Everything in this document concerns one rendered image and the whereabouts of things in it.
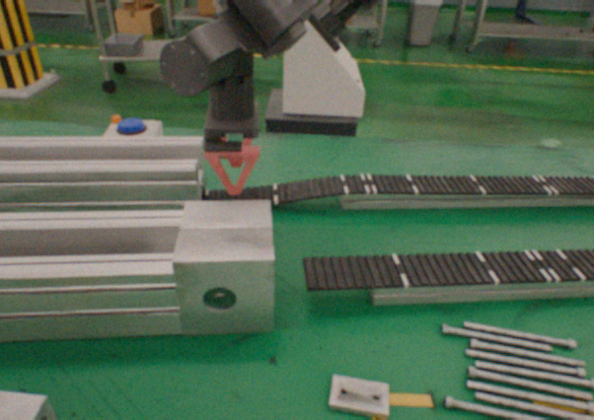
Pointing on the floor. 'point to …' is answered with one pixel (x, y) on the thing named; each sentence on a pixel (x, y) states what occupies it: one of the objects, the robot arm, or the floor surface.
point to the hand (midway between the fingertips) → (235, 175)
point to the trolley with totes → (124, 47)
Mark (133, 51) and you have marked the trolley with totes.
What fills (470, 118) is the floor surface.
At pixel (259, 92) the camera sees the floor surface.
